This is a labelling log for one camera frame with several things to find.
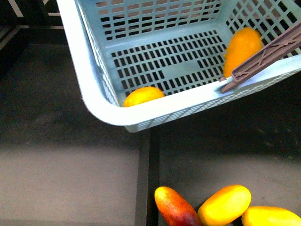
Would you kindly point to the yellow lemon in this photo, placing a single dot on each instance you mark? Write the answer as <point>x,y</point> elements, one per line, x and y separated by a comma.
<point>143,95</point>

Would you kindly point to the light blue plastic basket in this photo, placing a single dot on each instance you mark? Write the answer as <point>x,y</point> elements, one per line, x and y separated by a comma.
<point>119,46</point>

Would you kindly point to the orange mango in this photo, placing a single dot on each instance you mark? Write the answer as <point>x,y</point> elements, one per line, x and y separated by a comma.
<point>244,44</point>

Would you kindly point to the red yellow mango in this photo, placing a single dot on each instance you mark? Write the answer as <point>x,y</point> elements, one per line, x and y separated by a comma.
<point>175,210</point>

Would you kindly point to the yellow mango middle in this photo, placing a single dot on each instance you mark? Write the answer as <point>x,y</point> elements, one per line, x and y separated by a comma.
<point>225,205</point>

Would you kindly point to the yellow mango right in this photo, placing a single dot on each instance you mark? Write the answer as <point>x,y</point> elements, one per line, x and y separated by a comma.
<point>269,216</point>

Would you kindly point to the black produce display stand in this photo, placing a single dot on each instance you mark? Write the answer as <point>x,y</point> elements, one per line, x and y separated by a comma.
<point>62,166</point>

